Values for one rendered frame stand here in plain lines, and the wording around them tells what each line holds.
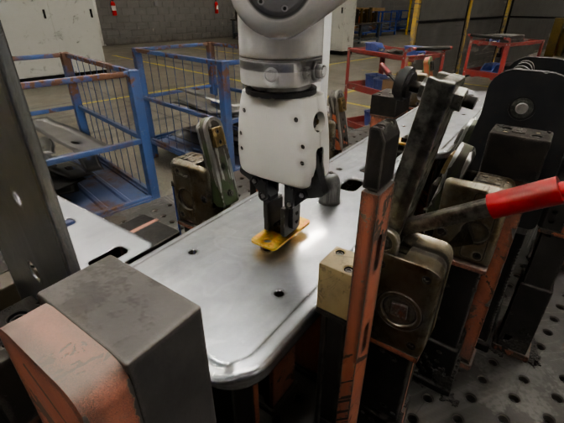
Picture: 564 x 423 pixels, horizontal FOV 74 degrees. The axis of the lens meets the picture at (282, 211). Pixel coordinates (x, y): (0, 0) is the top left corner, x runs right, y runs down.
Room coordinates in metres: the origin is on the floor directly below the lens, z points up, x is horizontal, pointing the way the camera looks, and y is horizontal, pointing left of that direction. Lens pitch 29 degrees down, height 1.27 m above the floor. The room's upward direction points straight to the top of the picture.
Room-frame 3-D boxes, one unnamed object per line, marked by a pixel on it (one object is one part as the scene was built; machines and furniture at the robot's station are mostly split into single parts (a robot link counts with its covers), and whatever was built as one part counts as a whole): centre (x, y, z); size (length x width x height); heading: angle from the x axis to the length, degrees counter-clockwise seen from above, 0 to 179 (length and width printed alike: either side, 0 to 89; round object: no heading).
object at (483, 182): (0.44, -0.26, 0.88); 0.11 x 0.09 x 0.37; 55
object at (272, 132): (0.41, 0.00, 1.14); 0.10 x 0.07 x 0.11; 55
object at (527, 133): (0.48, -0.31, 0.91); 0.07 x 0.05 x 0.42; 55
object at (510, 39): (4.65, -2.52, 0.49); 0.81 x 0.46 x 0.97; 123
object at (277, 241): (0.41, 0.00, 1.02); 0.08 x 0.04 x 0.01; 145
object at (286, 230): (0.40, -0.02, 1.05); 0.03 x 0.03 x 0.07; 55
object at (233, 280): (0.81, -0.27, 1.00); 1.38 x 0.22 x 0.02; 145
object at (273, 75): (0.41, 0.00, 1.20); 0.09 x 0.08 x 0.03; 55
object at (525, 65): (0.59, -0.38, 0.94); 0.18 x 0.13 x 0.49; 145
